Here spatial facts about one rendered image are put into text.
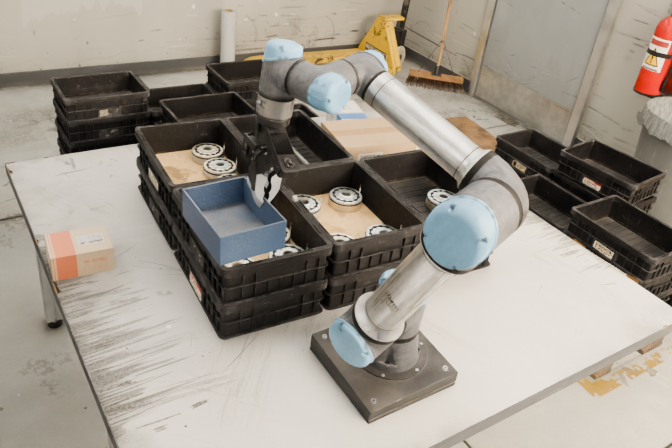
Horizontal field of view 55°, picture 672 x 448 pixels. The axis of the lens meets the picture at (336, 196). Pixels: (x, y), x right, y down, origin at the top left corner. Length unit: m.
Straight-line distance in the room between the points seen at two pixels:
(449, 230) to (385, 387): 0.58
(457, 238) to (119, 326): 0.96
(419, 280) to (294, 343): 0.57
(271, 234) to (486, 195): 0.46
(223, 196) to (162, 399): 0.47
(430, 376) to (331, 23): 4.47
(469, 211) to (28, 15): 4.10
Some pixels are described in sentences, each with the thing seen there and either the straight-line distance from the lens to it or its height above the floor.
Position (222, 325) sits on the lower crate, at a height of 0.75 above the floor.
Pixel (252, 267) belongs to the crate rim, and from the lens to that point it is 1.55.
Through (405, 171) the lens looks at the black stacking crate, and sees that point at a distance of 2.19.
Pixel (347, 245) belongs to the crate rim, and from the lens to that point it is 1.66.
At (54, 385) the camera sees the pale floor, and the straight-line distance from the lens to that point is 2.61.
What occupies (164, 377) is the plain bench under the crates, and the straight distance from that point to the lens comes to 1.61.
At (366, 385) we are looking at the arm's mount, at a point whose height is 0.74.
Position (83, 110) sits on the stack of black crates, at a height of 0.53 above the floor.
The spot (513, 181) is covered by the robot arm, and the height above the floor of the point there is 1.35.
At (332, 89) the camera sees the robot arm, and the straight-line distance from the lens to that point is 1.21.
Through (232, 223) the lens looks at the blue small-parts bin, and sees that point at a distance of 1.44.
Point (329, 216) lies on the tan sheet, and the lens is 1.94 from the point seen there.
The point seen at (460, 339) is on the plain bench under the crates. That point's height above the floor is 0.70.
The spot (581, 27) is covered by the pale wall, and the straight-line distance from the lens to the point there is 4.79.
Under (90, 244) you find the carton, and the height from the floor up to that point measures 0.77.
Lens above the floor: 1.87
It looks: 31 degrees down
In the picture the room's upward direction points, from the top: 8 degrees clockwise
